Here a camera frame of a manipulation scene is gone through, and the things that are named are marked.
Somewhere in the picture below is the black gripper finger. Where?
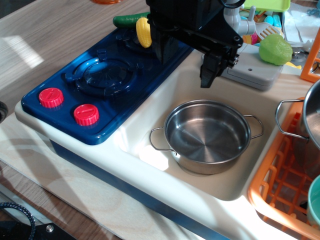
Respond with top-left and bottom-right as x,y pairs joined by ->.
151,29 -> 188,65
200,51 -> 234,88

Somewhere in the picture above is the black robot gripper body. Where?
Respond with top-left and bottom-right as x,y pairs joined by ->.
146,0 -> 244,53

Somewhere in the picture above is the small steel pan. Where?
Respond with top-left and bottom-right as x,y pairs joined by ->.
160,99 -> 265,175

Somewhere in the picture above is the blue toy stove top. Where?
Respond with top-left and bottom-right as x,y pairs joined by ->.
21,28 -> 192,145

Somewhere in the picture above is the right red stove knob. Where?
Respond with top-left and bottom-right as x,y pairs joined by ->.
73,103 -> 100,126

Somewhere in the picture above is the red stove knob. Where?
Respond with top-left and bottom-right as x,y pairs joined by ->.
38,87 -> 64,108
73,103 -> 100,126

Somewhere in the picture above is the left red stove knob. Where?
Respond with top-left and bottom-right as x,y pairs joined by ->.
38,87 -> 64,108

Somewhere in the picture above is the cream toy sink unit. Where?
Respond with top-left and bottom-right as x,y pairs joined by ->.
15,52 -> 311,240

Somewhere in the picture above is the yellow toy corn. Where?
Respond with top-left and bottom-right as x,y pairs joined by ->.
135,17 -> 152,49

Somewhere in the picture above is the grey toy faucet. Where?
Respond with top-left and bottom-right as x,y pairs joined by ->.
222,0 -> 283,91

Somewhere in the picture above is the green toy cucumber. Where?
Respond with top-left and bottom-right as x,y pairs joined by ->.
112,12 -> 149,29

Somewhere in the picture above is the white toy spatula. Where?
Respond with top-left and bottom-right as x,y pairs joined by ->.
255,22 -> 282,40

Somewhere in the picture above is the lime green plastic tray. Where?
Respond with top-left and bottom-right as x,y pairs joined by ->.
244,0 -> 291,13

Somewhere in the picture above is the green toy pepper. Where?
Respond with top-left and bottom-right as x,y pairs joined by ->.
258,34 -> 293,66

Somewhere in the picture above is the large steel pot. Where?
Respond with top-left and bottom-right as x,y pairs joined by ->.
275,80 -> 320,151

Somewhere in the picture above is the orange dish rack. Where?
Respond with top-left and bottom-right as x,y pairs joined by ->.
247,96 -> 320,240

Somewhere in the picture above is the teal plastic bowl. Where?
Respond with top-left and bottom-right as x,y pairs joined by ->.
307,175 -> 320,229

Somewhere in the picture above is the black rubber wheel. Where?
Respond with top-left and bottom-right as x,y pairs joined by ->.
0,101 -> 9,123

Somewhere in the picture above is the orange plastic frame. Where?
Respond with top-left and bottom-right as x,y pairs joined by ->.
300,30 -> 320,83

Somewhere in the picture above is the blue braided cable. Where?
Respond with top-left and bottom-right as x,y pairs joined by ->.
0,201 -> 37,240

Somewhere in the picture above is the black metal bracket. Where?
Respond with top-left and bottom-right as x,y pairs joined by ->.
0,221 -> 76,240

